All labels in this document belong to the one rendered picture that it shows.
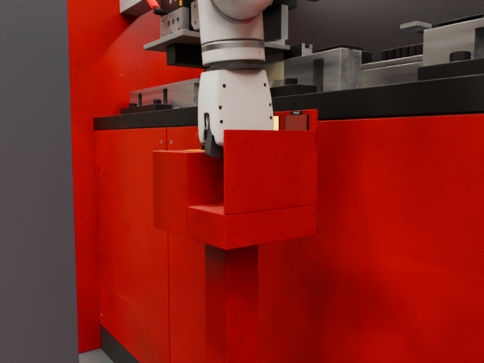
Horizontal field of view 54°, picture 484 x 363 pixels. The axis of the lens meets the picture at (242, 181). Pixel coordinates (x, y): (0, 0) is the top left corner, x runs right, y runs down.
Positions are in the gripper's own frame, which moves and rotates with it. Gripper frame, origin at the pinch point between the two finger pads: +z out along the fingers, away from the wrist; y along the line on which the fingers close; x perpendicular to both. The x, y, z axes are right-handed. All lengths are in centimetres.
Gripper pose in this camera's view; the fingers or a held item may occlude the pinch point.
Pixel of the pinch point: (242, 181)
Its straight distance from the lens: 65.6
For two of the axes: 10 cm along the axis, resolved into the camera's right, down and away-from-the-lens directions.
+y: -8.0, 1.4, -5.9
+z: 0.7, 9.9, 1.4
